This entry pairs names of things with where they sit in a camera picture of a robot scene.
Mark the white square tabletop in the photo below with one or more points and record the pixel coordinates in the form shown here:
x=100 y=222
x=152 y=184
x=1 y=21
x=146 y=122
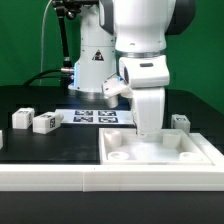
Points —
x=122 y=146

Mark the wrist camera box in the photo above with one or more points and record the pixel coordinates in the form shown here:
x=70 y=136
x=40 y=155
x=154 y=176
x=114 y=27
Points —
x=114 y=87

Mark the sheet with AprilTags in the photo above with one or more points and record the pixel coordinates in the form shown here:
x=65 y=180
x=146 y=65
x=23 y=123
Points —
x=112 y=117

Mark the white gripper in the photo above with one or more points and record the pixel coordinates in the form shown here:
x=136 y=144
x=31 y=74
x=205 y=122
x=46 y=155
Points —
x=146 y=79

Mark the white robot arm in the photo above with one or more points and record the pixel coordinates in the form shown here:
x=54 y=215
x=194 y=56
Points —
x=123 y=53

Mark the black camera stand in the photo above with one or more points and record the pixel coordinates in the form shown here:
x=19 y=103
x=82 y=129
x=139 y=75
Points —
x=68 y=9

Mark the white L-shaped obstacle wall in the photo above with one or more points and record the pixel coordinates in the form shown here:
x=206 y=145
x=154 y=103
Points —
x=86 y=178

